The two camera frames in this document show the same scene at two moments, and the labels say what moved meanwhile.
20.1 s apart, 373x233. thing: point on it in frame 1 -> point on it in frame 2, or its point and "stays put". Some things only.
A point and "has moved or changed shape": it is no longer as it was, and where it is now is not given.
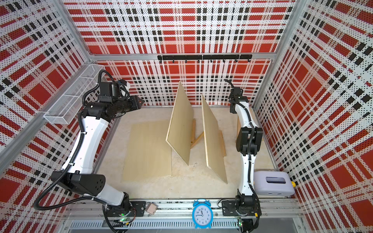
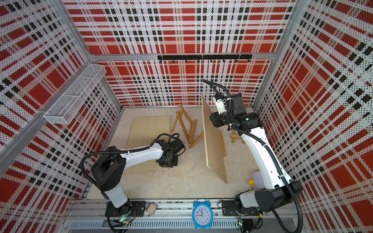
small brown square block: (151, 208) stays put
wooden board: (213, 158) stays put
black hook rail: (231, 58) stays put
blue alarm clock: (202, 213) stays put
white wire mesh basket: (64, 109) stays put
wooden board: (148, 154) has moved or changed shape
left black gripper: (135, 101) -> (175, 163)
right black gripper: (232, 110) -> (215, 120)
